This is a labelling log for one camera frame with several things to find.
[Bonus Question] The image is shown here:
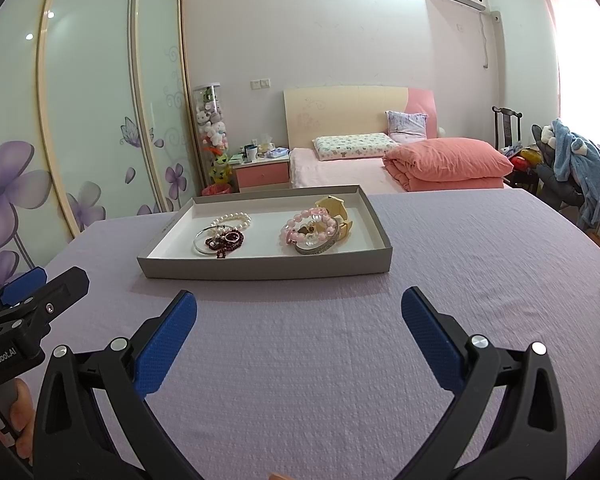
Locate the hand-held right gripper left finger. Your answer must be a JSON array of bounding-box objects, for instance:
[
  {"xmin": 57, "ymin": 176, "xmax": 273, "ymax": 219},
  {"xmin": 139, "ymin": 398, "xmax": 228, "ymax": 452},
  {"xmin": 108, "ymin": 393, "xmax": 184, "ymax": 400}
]
[{"xmin": 32, "ymin": 289, "xmax": 206, "ymax": 480}]

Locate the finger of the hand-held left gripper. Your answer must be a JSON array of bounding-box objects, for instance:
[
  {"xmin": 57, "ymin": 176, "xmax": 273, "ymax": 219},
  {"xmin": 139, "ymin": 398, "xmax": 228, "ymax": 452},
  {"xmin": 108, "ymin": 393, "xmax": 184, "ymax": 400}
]
[
  {"xmin": 0, "ymin": 267, "xmax": 48, "ymax": 318},
  {"xmin": 0, "ymin": 266, "xmax": 90, "ymax": 334}
]

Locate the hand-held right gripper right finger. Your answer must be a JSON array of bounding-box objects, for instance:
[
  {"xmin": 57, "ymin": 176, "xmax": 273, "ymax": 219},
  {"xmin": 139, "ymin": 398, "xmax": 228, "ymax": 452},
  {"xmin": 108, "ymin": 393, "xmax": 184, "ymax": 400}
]
[{"xmin": 400, "ymin": 286, "xmax": 568, "ymax": 480}]

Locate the thin silver bangle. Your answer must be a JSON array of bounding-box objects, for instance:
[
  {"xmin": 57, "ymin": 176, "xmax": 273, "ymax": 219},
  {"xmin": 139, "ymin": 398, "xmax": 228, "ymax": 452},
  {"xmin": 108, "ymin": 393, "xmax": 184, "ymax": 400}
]
[{"xmin": 192, "ymin": 225, "xmax": 231, "ymax": 256}]

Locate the dark red bead bracelet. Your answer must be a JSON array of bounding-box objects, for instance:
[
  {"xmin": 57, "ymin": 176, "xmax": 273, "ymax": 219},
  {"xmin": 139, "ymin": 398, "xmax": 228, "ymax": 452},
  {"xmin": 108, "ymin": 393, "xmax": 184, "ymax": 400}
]
[{"xmin": 204, "ymin": 229, "xmax": 246, "ymax": 260}]

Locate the grey cardboard tray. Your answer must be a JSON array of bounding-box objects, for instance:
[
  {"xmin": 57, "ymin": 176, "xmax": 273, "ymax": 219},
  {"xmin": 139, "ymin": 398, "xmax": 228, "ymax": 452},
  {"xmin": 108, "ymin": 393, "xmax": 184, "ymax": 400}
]
[{"xmin": 136, "ymin": 184, "xmax": 394, "ymax": 281}]

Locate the white pearl bracelet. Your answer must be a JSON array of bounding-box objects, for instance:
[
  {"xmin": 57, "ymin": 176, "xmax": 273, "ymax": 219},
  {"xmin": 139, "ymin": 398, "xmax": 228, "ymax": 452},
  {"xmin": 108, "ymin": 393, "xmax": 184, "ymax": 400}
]
[{"xmin": 211, "ymin": 212, "xmax": 252, "ymax": 233}]

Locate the wide silver cuff bracelet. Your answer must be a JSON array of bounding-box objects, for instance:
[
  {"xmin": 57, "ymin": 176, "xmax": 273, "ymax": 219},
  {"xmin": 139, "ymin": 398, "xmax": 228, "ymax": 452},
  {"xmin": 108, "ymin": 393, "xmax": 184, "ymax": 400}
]
[{"xmin": 294, "ymin": 232, "xmax": 341, "ymax": 256}]

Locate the yellow wristwatch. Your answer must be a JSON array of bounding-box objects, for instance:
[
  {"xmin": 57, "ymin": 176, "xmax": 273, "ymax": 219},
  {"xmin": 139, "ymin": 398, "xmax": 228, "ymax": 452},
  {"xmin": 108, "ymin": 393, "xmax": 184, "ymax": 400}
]
[{"xmin": 314, "ymin": 196, "xmax": 356, "ymax": 241}]

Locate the pink bead bracelet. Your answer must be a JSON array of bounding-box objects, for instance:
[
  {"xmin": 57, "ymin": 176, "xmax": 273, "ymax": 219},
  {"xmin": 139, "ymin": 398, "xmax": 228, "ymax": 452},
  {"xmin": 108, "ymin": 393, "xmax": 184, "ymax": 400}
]
[{"xmin": 281, "ymin": 207, "xmax": 338, "ymax": 246}]

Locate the person's left hand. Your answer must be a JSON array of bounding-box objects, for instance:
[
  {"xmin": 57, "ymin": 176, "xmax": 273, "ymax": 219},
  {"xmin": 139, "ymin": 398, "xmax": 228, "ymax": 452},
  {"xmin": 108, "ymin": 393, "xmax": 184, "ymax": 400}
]
[{"xmin": 0, "ymin": 377, "xmax": 34, "ymax": 462}]

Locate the purple tablecloth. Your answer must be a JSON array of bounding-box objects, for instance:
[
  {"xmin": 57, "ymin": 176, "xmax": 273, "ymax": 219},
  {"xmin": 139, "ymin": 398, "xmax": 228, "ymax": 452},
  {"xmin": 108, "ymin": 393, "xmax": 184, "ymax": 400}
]
[{"xmin": 0, "ymin": 187, "xmax": 600, "ymax": 480}]

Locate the folded orange quilt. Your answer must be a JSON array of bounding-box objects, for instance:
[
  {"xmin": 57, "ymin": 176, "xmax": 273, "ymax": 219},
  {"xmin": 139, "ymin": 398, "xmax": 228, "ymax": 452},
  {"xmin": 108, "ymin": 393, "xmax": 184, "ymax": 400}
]
[{"xmin": 382, "ymin": 137, "xmax": 515, "ymax": 192}]

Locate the floral sliding door wardrobe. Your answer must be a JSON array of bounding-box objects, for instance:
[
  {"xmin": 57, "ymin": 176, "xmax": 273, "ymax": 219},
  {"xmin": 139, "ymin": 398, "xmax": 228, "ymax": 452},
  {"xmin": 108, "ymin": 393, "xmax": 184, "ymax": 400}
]
[{"xmin": 0, "ymin": 0, "xmax": 206, "ymax": 301}]

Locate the bed with pink sheet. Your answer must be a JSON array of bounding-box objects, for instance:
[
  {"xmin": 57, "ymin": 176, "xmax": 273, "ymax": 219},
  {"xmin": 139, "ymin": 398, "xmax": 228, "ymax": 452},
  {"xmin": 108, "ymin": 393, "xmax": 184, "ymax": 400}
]
[{"xmin": 288, "ymin": 147, "xmax": 513, "ymax": 196}]

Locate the pink and white nightstand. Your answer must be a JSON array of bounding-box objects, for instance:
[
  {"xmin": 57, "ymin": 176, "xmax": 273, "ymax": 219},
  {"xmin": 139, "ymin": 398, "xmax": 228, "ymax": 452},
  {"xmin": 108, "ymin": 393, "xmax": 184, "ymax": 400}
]
[{"xmin": 230, "ymin": 152, "xmax": 292, "ymax": 193}]

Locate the pile of colourful toys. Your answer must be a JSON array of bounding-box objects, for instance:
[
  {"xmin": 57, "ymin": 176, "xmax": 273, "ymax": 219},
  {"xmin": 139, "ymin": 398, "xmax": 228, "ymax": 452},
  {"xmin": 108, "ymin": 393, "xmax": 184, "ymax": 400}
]
[{"xmin": 500, "ymin": 144, "xmax": 543, "ymax": 173}]

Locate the patterned white pillow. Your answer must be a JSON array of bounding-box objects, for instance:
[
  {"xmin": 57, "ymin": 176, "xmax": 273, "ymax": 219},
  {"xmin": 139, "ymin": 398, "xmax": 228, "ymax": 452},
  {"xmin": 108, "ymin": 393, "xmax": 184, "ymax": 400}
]
[{"xmin": 312, "ymin": 132, "xmax": 400, "ymax": 162}]

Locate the purple printed pillow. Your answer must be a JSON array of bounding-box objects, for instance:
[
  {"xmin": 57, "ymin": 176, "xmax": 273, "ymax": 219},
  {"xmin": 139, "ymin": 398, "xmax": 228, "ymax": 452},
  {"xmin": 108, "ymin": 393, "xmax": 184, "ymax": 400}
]
[{"xmin": 386, "ymin": 110, "xmax": 428, "ymax": 143}]

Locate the clear tube of plush toys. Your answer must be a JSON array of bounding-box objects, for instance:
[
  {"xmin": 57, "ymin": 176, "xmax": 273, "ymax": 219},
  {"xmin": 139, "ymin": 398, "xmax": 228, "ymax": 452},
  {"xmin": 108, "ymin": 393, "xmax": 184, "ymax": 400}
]
[{"xmin": 192, "ymin": 83, "xmax": 229, "ymax": 188}]

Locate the dark wooden chair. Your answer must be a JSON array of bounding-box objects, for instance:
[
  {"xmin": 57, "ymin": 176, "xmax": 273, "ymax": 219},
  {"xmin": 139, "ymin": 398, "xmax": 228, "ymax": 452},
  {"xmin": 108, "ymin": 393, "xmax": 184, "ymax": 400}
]
[{"xmin": 491, "ymin": 106, "xmax": 523, "ymax": 151}]

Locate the blue plush robe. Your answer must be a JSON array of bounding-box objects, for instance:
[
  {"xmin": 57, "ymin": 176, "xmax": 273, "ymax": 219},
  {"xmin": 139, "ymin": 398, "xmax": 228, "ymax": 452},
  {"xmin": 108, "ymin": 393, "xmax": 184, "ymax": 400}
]
[{"xmin": 550, "ymin": 118, "xmax": 600, "ymax": 231}]

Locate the cream and pink headboard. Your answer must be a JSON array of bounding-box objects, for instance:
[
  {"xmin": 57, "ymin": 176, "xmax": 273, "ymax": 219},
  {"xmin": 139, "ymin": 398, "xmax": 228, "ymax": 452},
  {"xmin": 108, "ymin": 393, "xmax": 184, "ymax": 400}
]
[{"xmin": 283, "ymin": 85, "xmax": 438, "ymax": 150}]

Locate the pink curtain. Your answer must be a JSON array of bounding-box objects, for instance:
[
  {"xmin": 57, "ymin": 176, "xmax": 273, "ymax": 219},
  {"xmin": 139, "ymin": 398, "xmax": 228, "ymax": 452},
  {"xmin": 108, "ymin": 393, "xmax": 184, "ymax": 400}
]
[{"xmin": 527, "ymin": 0, "xmax": 600, "ymax": 196}]

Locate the air conditioner cable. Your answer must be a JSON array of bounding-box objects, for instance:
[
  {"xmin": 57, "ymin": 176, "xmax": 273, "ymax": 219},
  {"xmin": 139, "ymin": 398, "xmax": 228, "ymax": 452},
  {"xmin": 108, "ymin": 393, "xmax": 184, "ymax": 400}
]
[{"xmin": 480, "ymin": 10, "xmax": 491, "ymax": 70}]

